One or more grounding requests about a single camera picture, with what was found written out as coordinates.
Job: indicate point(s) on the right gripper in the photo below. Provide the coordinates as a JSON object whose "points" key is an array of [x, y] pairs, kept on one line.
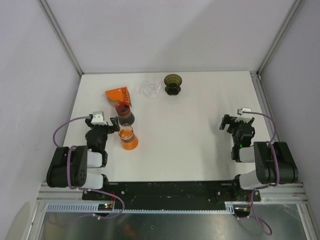
{"points": [[226, 119]]}

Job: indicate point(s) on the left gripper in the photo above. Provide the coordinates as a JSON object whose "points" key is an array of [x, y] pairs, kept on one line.
{"points": [[88, 122]]}

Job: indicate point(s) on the orange coffee filter box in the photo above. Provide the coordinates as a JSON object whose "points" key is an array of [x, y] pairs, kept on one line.
{"points": [[116, 95]]}

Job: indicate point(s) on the orange glass carafe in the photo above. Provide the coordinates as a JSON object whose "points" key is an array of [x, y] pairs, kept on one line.
{"points": [[129, 140]]}

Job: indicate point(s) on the dark green dripper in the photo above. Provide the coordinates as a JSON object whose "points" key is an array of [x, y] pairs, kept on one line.
{"points": [[172, 84]]}

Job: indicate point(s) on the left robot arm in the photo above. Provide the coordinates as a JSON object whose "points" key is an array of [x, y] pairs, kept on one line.
{"points": [[70, 166]]}

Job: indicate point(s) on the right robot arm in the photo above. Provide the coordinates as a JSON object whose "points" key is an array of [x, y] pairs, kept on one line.
{"points": [[272, 163]]}

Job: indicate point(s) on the clear glass dripper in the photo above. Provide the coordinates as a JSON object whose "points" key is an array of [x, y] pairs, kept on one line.
{"points": [[150, 88]]}

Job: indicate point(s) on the black red carafe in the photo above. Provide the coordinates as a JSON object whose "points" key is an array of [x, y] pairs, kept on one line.
{"points": [[125, 116]]}

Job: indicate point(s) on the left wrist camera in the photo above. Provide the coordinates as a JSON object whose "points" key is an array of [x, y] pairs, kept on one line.
{"points": [[98, 118]]}

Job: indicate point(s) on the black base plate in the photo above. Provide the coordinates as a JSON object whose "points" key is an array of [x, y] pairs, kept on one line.
{"points": [[178, 195]]}

